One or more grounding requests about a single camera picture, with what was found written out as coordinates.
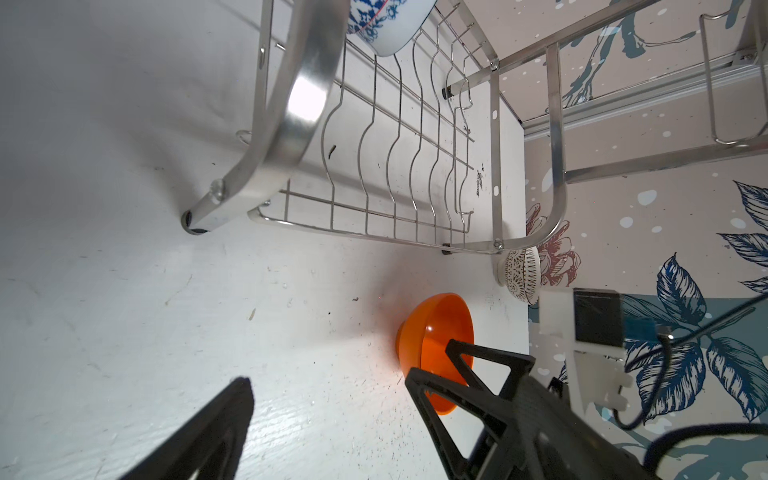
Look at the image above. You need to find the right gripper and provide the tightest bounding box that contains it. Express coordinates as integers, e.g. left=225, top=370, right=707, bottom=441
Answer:
left=405, top=339, right=655, bottom=479

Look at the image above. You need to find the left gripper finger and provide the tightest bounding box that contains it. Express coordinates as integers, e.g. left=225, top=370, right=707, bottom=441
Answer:
left=123, top=377, right=254, bottom=479

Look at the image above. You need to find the orange plastic bowl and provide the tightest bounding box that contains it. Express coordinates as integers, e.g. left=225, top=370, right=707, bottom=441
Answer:
left=395, top=293, right=474, bottom=386

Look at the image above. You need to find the stainless steel dish rack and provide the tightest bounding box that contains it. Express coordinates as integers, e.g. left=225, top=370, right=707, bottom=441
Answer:
left=181, top=1, right=767, bottom=255

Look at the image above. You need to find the blue floral ceramic bowl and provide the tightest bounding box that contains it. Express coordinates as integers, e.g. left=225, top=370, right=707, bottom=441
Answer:
left=347, top=0, right=437, bottom=57

